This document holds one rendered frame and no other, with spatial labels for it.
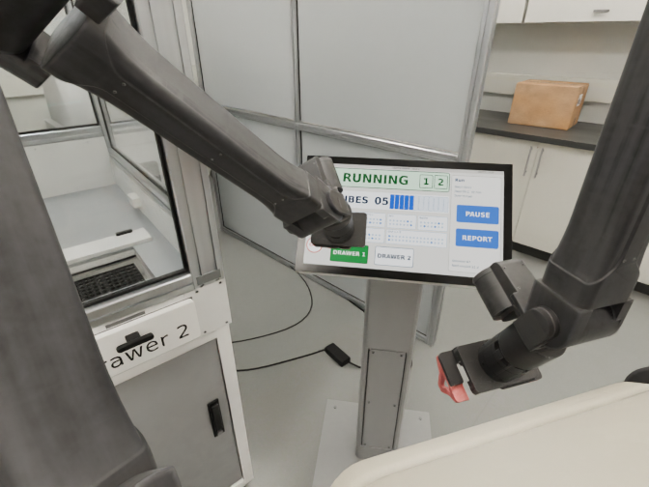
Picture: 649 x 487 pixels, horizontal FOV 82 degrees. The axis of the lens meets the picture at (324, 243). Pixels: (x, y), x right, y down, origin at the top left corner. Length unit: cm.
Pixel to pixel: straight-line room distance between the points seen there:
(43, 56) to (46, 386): 27
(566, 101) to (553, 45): 61
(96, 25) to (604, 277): 46
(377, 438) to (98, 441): 140
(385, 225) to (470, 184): 23
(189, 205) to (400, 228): 50
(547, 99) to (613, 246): 279
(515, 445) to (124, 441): 18
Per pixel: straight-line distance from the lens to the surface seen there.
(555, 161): 296
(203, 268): 94
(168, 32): 81
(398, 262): 93
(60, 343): 22
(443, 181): 100
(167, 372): 109
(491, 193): 101
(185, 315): 96
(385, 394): 138
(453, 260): 95
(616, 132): 40
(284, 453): 174
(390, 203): 96
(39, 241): 23
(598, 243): 41
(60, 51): 37
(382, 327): 117
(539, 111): 319
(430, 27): 173
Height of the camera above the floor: 148
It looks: 29 degrees down
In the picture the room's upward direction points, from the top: straight up
